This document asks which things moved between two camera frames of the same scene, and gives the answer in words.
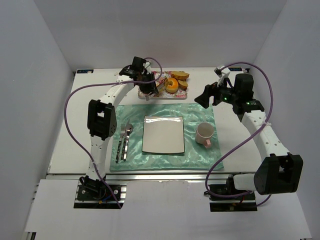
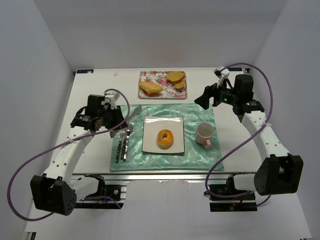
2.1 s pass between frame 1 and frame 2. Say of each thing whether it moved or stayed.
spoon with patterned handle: stayed
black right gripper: stayed
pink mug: stayed
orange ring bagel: moved
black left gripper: moved
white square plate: stayed
